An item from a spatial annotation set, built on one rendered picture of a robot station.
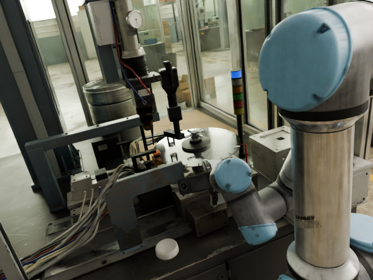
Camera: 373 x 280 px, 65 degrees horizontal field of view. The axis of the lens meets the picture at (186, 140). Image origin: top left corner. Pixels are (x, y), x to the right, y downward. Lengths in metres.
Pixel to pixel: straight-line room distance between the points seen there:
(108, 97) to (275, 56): 1.29
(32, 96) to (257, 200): 1.07
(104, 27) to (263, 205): 0.69
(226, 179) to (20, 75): 1.04
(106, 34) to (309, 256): 0.80
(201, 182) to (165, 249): 0.25
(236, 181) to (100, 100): 1.13
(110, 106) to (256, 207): 1.14
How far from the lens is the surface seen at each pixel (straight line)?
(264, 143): 1.18
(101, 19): 0.99
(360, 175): 1.08
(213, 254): 0.94
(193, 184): 0.82
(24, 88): 1.43
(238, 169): 0.63
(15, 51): 1.41
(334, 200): 0.48
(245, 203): 0.66
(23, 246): 1.22
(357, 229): 0.69
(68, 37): 1.99
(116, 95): 1.61
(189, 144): 1.09
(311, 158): 0.45
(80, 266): 1.02
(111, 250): 1.02
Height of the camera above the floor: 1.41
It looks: 24 degrees down
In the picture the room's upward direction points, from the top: 9 degrees counter-clockwise
